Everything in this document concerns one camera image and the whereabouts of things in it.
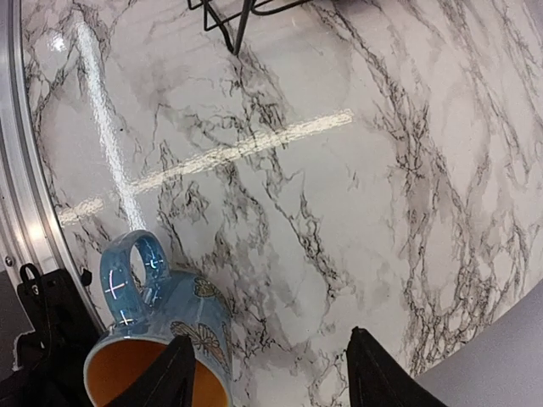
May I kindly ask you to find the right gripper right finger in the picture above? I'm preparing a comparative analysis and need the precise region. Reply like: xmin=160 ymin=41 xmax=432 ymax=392
xmin=346 ymin=326 xmax=445 ymax=407

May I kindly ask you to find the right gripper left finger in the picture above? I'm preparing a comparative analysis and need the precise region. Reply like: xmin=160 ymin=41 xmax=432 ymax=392
xmin=108 ymin=336 xmax=196 ymax=407

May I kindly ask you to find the black wire dish rack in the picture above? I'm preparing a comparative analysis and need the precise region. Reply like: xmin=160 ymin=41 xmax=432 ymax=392
xmin=187 ymin=0 xmax=311 ymax=56

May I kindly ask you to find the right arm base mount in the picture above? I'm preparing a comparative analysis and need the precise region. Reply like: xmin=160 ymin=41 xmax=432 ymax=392
xmin=1 ymin=263 xmax=100 ymax=406

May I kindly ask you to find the front aluminium rail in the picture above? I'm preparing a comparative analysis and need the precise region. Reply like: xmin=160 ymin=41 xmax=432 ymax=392
xmin=1 ymin=1 xmax=104 ymax=332

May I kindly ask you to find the blue mug yellow inside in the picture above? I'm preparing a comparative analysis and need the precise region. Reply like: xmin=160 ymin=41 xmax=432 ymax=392
xmin=84 ymin=230 xmax=232 ymax=406

